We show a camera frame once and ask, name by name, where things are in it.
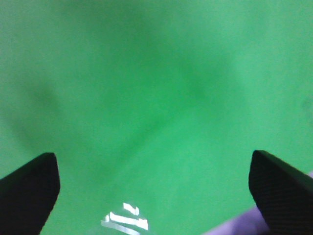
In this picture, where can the white microwave door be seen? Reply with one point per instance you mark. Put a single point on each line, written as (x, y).
(248, 223)

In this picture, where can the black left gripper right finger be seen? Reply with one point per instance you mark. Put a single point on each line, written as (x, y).
(282, 193)

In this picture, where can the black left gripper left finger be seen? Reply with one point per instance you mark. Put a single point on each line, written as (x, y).
(28, 195)

